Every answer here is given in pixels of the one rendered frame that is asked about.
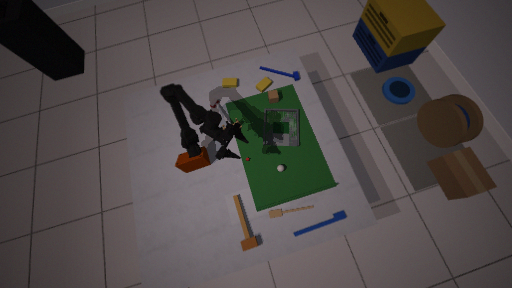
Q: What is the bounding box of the green rectangular mat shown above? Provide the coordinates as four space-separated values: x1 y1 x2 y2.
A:
226 84 336 209

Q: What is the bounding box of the yellow rectangular block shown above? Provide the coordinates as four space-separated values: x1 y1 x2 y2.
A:
222 78 237 88
256 77 272 93

